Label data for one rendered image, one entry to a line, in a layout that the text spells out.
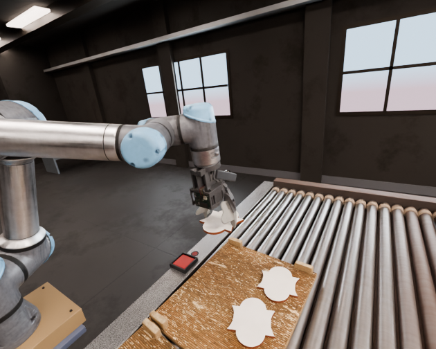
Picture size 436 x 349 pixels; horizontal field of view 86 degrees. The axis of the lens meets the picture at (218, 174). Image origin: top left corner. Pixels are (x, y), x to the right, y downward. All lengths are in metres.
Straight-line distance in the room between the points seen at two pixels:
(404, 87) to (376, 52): 0.52
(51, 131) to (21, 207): 0.36
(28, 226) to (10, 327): 0.27
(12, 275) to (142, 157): 0.57
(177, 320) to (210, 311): 0.09
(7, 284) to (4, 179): 0.29
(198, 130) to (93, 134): 0.23
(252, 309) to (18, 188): 0.72
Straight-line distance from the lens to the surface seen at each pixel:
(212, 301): 0.79
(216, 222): 0.73
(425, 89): 3.65
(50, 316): 0.98
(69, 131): 0.53
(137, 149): 0.45
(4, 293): 0.89
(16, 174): 0.81
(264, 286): 0.81
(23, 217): 0.87
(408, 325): 0.85
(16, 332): 0.94
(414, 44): 3.63
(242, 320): 0.73
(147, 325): 0.75
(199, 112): 0.56
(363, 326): 0.81
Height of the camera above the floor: 1.53
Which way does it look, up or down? 20 degrees down
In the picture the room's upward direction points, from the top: 6 degrees counter-clockwise
